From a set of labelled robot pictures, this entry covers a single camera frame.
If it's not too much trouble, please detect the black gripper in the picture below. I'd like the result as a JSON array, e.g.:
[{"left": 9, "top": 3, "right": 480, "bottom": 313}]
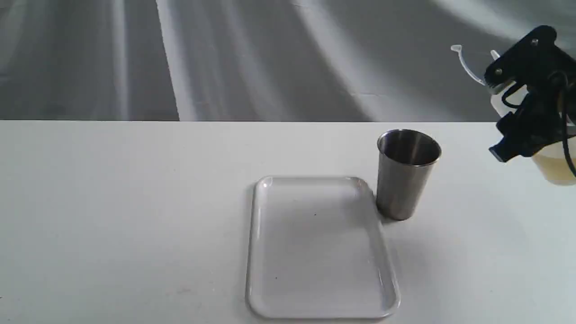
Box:
[{"left": 488, "top": 49, "right": 575, "bottom": 163}]

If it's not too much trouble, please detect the clear plastic squeeze bottle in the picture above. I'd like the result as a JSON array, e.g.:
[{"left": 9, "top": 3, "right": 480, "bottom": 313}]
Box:
[{"left": 450, "top": 44, "right": 575, "bottom": 186}]

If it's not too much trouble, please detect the stainless steel cup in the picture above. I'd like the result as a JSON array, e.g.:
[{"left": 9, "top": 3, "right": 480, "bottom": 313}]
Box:
[{"left": 376, "top": 129, "right": 442, "bottom": 221}]

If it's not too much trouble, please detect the white plastic tray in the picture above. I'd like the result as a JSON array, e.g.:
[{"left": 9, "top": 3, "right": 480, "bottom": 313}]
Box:
[{"left": 246, "top": 176, "right": 401, "bottom": 321}]

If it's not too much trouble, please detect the grey backdrop cloth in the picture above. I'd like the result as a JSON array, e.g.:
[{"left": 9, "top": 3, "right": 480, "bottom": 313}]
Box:
[{"left": 0, "top": 0, "right": 575, "bottom": 122}]

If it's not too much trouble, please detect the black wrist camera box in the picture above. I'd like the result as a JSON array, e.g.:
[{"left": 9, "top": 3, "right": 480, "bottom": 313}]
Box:
[{"left": 484, "top": 25, "right": 557, "bottom": 95}]

